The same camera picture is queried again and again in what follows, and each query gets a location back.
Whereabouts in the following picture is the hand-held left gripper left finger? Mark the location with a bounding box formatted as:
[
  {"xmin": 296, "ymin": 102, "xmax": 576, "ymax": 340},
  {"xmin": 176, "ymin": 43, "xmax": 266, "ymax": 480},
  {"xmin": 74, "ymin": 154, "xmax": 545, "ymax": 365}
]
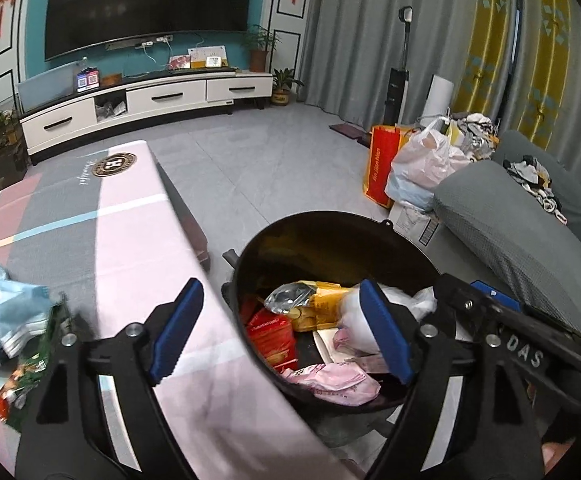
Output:
[{"xmin": 14, "ymin": 277, "xmax": 205, "ymax": 480}]

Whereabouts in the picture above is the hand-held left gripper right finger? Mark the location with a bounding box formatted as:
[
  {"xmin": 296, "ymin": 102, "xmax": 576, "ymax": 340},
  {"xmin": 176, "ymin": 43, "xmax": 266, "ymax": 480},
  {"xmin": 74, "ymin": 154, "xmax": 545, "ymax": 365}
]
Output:
[{"xmin": 359, "ymin": 279, "xmax": 544, "ymax": 480}]

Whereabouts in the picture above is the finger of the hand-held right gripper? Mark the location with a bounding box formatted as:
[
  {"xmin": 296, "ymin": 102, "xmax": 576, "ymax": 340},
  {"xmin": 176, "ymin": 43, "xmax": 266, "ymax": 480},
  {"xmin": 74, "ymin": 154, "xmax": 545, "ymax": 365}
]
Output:
[
  {"xmin": 435, "ymin": 273, "xmax": 501, "ymax": 331},
  {"xmin": 471, "ymin": 281, "xmax": 524, "ymax": 312}
]

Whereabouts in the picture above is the small white plastic bag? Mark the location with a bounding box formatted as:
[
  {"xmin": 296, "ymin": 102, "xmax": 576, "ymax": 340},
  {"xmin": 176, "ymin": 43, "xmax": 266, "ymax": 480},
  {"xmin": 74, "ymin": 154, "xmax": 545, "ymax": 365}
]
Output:
[{"xmin": 338, "ymin": 284, "xmax": 436, "ymax": 353}]

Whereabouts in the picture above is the yellow snack bag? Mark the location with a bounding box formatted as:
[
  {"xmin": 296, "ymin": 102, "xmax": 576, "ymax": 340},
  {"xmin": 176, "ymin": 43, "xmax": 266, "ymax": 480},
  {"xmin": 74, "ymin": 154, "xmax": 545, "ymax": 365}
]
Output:
[{"xmin": 290, "ymin": 280, "xmax": 354, "ymax": 333}]

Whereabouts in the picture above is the pink wrapper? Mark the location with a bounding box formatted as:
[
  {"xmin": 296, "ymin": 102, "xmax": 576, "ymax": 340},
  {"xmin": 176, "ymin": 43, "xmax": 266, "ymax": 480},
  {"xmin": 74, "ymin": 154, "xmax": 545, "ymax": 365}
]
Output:
[{"xmin": 283, "ymin": 360, "xmax": 381, "ymax": 407}]

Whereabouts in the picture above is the red cardboard box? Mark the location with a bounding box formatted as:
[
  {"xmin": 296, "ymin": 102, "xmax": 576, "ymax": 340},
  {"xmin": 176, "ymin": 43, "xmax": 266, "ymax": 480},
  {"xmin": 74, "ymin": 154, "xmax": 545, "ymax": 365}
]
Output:
[{"xmin": 244, "ymin": 307, "xmax": 299, "ymax": 368}]

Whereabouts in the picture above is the black trash bin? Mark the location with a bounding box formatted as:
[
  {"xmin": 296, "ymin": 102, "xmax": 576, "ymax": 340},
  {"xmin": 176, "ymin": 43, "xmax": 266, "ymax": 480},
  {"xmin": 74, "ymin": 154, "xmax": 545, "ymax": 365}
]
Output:
[{"xmin": 220, "ymin": 211, "xmax": 459, "ymax": 415}]

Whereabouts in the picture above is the green snack packet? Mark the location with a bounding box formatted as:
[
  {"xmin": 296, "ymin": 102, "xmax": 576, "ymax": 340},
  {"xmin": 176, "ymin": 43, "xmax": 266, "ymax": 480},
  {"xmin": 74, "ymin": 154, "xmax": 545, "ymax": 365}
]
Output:
[{"xmin": 0, "ymin": 300, "xmax": 78, "ymax": 431}]

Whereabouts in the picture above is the clear blue plastic wrapper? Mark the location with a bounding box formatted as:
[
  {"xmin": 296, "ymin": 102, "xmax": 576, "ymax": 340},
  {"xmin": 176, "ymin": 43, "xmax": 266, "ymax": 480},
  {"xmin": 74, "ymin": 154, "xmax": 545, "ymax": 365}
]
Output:
[{"xmin": 0, "ymin": 280, "xmax": 55, "ymax": 358}]

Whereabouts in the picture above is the white cardboard box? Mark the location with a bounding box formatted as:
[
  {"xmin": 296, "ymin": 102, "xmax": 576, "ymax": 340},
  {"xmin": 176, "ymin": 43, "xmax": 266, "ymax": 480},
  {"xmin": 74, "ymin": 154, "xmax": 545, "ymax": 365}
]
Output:
[{"xmin": 388, "ymin": 202, "xmax": 444, "ymax": 248}]

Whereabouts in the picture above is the grey sofa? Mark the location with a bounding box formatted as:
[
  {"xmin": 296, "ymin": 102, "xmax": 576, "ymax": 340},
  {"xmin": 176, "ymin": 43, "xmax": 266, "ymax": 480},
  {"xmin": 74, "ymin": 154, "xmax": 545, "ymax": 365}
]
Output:
[{"xmin": 433, "ymin": 130, "xmax": 581, "ymax": 346}]

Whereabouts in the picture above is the black white patterned cloth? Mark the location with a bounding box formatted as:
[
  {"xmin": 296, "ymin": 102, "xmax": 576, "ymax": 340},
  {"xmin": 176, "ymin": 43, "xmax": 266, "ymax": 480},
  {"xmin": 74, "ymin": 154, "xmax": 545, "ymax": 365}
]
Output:
[{"xmin": 503, "ymin": 157, "xmax": 569, "ymax": 226}]

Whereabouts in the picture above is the large white plastic bag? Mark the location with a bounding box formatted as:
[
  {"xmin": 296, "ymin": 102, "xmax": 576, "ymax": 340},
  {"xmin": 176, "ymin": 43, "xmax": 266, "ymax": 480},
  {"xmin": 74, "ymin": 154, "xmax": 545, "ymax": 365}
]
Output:
[{"xmin": 385, "ymin": 117, "xmax": 471, "ymax": 211}]

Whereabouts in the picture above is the orange shopping bag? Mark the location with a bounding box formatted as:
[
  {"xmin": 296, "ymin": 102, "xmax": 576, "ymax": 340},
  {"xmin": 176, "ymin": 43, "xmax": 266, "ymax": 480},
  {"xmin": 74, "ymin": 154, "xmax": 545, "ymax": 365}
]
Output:
[{"xmin": 362, "ymin": 124, "xmax": 421, "ymax": 209}]

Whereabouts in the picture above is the pile of patterned clothes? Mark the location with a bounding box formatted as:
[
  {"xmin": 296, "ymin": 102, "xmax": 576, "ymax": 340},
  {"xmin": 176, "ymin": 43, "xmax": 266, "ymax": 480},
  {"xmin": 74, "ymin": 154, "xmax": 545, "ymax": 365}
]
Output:
[{"xmin": 448, "ymin": 112, "xmax": 501, "ymax": 161}]

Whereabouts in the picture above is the dark brown floor mat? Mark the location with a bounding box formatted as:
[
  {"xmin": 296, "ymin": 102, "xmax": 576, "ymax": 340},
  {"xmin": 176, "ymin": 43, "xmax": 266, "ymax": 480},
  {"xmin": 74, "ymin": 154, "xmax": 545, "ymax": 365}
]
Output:
[{"xmin": 329, "ymin": 122, "xmax": 371, "ymax": 142}]

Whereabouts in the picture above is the white board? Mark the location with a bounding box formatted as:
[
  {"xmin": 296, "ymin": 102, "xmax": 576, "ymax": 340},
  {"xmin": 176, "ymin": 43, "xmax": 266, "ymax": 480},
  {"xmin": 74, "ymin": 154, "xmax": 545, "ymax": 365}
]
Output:
[{"xmin": 425, "ymin": 75, "xmax": 454, "ymax": 121}]

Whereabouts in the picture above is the upright vacuum cleaner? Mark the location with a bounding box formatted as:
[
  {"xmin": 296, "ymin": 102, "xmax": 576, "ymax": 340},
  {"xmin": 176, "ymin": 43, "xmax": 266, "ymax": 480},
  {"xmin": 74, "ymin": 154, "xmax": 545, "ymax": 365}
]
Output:
[{"xmin": 381, "ymin": 6, "xmax": 414, "ymax": 128}]

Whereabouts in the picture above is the white TV cabinet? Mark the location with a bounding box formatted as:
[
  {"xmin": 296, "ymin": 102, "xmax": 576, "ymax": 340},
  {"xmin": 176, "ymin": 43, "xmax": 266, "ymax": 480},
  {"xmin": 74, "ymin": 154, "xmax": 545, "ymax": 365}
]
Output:
[{"xmin": 18, "ymin": 67, "xmax": 274, "ymax": 158}]

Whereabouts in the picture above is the small potted plant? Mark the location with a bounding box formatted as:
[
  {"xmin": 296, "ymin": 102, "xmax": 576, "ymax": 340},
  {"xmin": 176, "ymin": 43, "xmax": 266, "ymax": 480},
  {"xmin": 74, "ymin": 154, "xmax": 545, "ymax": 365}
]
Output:
[{"xmin": 270, "ymin": 67, "xmax": 304, "ymax": 107}]

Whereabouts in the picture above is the yellow patterned curtain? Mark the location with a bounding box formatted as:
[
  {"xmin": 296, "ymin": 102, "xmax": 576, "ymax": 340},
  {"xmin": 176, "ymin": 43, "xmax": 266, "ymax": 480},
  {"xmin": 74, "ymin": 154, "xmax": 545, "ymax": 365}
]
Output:
[{"xmin": 453, "ymin": 0, "xmax": 571, "ymax": 136}]

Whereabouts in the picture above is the blue sign stand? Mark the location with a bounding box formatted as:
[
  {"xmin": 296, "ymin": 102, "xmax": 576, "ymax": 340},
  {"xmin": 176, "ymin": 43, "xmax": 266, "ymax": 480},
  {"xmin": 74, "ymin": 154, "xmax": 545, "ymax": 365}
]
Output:
[{"xmin": 75, "ymin": 69, "xmax": 102, "ymax": 93}]

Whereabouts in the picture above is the grey curtain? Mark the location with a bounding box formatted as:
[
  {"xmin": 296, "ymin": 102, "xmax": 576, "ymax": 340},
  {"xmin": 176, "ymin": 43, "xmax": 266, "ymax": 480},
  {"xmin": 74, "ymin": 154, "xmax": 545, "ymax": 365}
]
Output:
[{"xmin": 298, "ymin": 0, "xmax": 581, "ymax": 196}]

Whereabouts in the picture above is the grey translucent tank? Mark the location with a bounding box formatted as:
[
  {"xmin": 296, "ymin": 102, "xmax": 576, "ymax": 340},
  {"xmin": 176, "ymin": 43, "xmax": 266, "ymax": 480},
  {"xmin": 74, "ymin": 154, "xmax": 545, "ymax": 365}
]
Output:
[{"xmin": 17, "ymin": 62, "xmax": 84, "ymax": 113}]

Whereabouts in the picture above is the white desk calendar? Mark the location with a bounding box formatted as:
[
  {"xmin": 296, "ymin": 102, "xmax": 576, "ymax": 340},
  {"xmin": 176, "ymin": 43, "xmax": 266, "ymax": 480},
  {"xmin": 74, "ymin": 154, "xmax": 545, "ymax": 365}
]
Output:
[{"xmin": 188, "ymin": 46, "xmax": 227, "ymax": 68}]

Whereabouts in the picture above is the tall potted plant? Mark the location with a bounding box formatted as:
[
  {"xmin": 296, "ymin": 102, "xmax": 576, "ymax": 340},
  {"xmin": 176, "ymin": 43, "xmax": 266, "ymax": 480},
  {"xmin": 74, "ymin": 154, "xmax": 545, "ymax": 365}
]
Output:
[{"xmin": 243, "ymin": 24, "xmax": 281, "ymax": 73}]

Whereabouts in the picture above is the black television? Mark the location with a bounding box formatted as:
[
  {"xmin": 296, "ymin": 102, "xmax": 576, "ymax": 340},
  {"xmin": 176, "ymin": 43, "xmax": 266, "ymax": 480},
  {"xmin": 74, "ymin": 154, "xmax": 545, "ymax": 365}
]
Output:
[{"xmin": 44, "ymin": 0, "xmax": 256, "ymax": 62}]

